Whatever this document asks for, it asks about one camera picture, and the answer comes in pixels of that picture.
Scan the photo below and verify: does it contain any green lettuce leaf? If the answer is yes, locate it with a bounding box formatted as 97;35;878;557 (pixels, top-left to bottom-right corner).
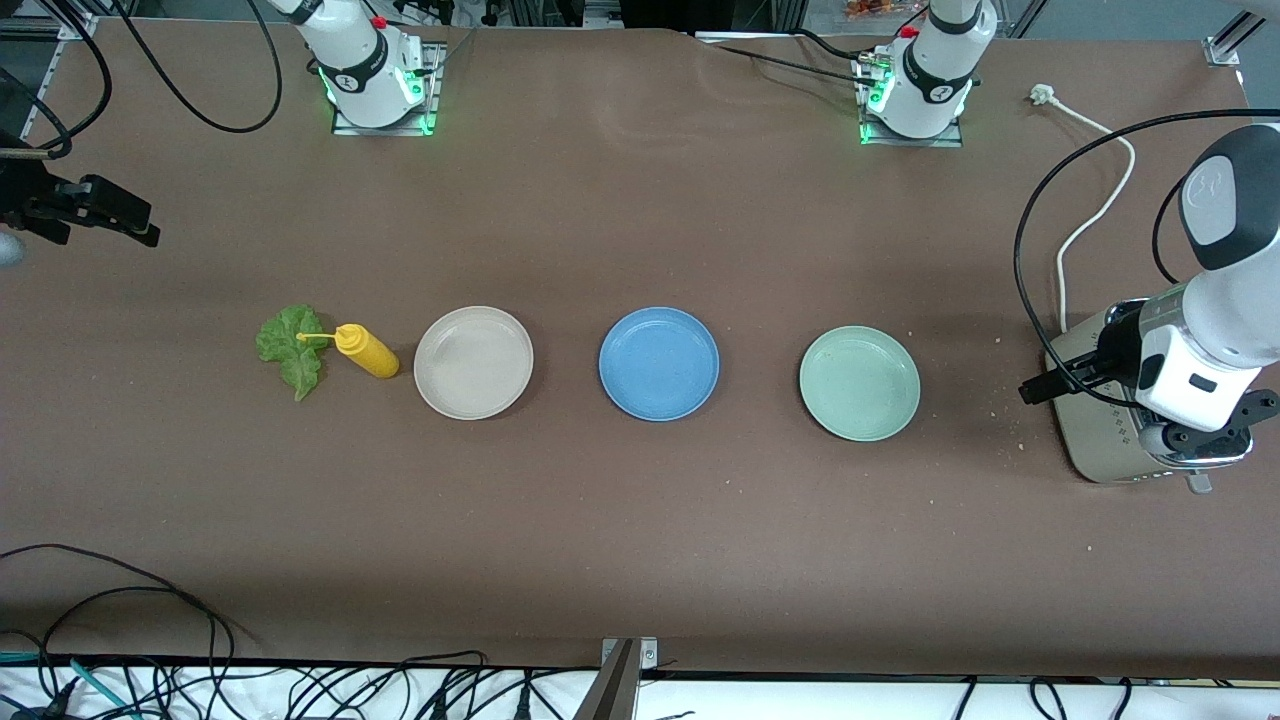
255;304;331;403

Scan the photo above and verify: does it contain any yellow mustard squeeze bottle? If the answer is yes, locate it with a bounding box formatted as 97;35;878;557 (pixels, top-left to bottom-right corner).
296;323;401;380

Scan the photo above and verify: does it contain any pale green round plate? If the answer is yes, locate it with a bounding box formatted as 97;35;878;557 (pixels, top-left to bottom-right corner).
798;325;922;443

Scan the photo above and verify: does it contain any beige round plate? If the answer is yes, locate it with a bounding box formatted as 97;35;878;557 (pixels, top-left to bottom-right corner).
413;305;535;421

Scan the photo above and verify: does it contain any blue round plate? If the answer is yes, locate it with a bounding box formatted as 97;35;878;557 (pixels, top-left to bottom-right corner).
598;306;721;423

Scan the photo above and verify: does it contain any beige chrome toaster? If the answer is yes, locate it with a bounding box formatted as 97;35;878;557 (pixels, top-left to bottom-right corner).
1044;300;1256;496

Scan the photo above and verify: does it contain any brown table cover sheet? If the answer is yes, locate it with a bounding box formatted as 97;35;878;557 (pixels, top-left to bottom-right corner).
0;18;1280;683

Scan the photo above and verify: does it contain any grey metal bar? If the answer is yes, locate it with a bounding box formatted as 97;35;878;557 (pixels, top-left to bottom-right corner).
573;640;641;720

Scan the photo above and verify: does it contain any aluminium frame profile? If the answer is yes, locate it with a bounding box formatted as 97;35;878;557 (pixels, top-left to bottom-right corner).
1205;0;1280;67
0;12;98;141

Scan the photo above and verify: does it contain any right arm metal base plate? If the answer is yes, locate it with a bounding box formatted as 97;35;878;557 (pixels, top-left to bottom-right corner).
332;45;442;137

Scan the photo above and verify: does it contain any white toaster power cable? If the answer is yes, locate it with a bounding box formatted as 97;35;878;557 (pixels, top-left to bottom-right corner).
1030;84;1138;336

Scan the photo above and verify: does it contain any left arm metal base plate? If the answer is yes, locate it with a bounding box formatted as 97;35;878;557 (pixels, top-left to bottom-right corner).
858;55;963;148

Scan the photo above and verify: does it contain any long looped black cable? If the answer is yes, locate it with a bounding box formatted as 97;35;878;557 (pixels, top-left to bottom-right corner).
0;544;237;693

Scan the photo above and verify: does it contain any black base cable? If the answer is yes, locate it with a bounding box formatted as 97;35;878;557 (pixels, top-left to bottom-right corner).
780;28;873;61
712;44;881;89

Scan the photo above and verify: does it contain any teal cable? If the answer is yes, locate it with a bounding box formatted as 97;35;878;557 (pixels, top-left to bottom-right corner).
0;652;136;720

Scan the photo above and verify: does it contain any silver corner bracket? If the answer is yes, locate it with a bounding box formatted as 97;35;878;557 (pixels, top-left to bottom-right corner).
600;637;659;669

